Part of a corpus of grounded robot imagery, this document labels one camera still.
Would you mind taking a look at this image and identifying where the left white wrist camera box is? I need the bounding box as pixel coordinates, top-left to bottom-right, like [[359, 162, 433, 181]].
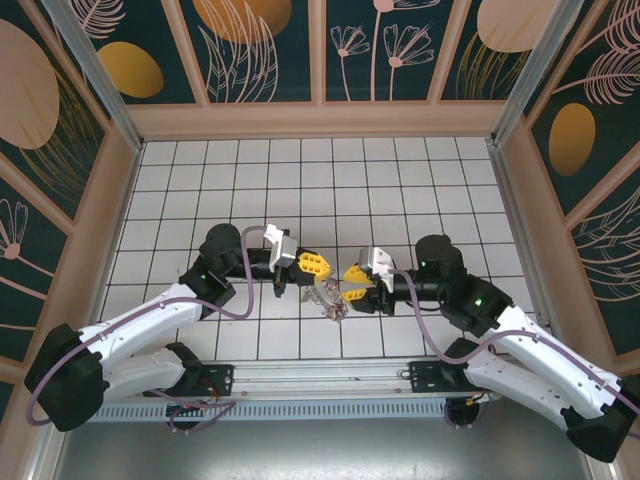
[[263, 223, 301, 274]]

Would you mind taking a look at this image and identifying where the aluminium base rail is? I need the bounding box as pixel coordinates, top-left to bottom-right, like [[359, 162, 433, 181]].
[[199, 352, 594, 401]]

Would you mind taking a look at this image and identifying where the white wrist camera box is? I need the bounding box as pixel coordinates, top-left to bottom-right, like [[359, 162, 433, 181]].
[[263, 223, 301, 274], [355, 244, 396, 279]]

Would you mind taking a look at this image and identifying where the aluminium side rail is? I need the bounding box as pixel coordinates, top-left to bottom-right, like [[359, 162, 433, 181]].
[[487, 138, 557, 329]]

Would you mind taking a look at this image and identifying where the aluminium frame post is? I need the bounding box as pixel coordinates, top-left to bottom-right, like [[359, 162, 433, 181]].
[[489, 0, 596, 146], [42, 0, 145, 151]]

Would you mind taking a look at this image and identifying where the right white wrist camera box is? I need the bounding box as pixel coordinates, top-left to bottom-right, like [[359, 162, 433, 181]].
[[355, 244, 396, 279]]

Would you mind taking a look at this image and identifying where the grey sheet metal panel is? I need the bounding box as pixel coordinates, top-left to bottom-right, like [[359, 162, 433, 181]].
[[54, 418, 594, 480]]

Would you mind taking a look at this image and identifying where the white slotted cable duct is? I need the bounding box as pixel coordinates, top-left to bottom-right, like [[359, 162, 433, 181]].
[[92, 402, 451, 422]]

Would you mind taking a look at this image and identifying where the grey disc keyring with loops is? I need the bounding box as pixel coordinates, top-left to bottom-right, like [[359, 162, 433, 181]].
[[299, 277, 352, 322]]

